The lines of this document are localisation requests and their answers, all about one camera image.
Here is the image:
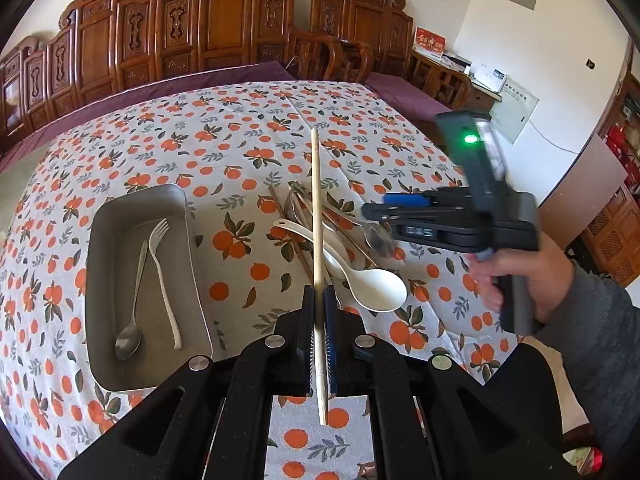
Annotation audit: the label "wooden lattice cabinet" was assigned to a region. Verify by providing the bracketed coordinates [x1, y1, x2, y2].
[580, 180, 640, 288]

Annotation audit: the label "metal spoon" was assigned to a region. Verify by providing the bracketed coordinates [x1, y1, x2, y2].
[114, 240, 150, 361]
[284, 182, 373, 231]
[350, 212, 398, 256]

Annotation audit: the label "orange-print tablecloth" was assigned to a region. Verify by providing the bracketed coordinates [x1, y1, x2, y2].
[0, 80, 531, 480]

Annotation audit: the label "carved wooden armchair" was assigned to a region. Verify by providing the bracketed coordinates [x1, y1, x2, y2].
[46, 0, 162, 111]
[159, 0, 297, 81]
[0, 35, 51, 136]
[310, 0, 416, 81]

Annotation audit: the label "white printer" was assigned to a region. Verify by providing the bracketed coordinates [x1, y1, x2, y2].
[442, 51, 473, 73]

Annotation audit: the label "brown board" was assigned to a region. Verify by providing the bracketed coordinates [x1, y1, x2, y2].
[537, 134, 628, 252]

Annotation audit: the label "large white plastic spoon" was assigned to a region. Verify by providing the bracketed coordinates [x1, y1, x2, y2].
[322, 247, 407, 314]

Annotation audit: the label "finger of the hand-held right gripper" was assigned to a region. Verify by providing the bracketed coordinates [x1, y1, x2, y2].
[361, 202, 482, 227]
[384, 187, 476, 208]

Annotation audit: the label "red gift boxes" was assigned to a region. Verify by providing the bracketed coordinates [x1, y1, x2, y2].
[602, 105, 640, 186]

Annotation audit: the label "small white plastic spoon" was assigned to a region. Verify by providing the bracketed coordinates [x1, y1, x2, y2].
[273, 218, 351, 283]

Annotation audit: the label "light wooden chopstick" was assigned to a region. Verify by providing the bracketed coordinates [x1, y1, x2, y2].
[310, 127, 331, 427]

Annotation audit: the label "person's right hand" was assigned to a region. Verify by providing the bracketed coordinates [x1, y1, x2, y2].
[470, 233, 578, 323]

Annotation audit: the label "person's right forearm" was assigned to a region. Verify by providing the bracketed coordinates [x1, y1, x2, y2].
[520, 260, 640, 441]

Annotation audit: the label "white wall box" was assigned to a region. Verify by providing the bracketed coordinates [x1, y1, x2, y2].
[489, 77, 540, 144]

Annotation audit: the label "white desk device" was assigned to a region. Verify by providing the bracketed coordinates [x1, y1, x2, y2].
[470, 62, 507, 94]

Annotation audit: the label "short purple cushion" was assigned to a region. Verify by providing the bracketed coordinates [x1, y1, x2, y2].
[364, 72, 453, 117]

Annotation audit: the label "wooden side table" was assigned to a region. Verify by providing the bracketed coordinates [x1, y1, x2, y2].
[409, 49, 473, 107]

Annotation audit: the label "white plastic fork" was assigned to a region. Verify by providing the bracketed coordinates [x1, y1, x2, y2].
[149, 218, 182, 351]

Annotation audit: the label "round-backed wooden chair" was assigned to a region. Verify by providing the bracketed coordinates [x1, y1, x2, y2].
[286, 27, 375, 82]

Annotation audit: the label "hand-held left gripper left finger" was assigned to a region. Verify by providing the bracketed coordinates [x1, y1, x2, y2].
[57, 285, 318, 480]

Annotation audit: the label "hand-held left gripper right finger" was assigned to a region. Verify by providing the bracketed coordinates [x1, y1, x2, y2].
[323, 286, 577, 480]

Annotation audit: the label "metal tray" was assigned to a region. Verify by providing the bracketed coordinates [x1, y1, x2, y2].
[84, 183, 216, 393]

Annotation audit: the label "red desk calendar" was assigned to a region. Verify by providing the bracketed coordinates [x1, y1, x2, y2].
[413, 26, 447, 59]

